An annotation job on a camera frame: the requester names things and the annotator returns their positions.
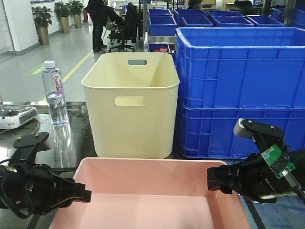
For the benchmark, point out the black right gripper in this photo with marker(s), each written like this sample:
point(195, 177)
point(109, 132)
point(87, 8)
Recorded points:
point(255, 180)

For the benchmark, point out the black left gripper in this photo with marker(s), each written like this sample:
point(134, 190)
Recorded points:
point(38, 191)

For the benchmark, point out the pink plastic bin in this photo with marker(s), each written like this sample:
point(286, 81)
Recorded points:
point(150, 194)

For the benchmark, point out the cream plastic bin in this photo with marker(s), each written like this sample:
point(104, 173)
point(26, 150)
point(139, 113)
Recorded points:
point(131, 99)

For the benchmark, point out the stainless steel table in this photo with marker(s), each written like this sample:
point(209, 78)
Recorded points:
point(69, 145)

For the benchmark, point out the green circuit board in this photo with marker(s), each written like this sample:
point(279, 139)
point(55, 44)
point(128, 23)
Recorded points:
point(279, 163)

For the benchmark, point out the white remote controller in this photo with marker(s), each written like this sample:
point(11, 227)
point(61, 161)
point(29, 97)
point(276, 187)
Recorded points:
point(15, 116)

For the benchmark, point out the clear water bottle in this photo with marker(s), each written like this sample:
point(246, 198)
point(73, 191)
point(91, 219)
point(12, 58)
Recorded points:
point(54, 92)

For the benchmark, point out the large blue crate top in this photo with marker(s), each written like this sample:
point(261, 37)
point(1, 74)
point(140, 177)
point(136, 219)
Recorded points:
point(241, 67)

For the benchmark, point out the blue crate back right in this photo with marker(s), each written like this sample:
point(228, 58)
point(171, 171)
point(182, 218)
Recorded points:
point(224, 18)

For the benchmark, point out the black office chair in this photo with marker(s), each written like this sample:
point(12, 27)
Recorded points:
point(128, 31)

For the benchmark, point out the blue crate back middle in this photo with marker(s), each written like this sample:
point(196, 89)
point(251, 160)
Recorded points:
point(191, 18)

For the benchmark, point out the blue crate back left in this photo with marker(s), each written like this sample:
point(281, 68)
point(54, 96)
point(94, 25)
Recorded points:
point(161, 22)

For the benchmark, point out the potted plant near left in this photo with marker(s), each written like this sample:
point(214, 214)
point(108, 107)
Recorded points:
point(42, 19)

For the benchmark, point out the potted plant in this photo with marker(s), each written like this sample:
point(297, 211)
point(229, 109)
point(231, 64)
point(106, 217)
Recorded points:
point(62, 12)
point(42, 19)
point(76, 8)

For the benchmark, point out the seated person in black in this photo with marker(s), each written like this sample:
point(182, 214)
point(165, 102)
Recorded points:
point(110, 17)

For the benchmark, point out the potted plant middle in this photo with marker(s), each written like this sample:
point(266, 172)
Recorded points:
point(62, 12)

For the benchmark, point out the potted plant far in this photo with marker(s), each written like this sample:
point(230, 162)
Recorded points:
point(76, 8)

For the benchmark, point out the standing person in black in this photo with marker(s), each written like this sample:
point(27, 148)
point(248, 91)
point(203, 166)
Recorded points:
point(95, 10)

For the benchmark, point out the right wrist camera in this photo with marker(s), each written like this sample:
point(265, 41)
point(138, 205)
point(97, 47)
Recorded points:
point(263, 135)

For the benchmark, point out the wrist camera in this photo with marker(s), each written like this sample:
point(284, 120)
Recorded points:
point(263, 135)
point(28, 146)

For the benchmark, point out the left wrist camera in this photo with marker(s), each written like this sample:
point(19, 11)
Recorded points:
point(28, 146)

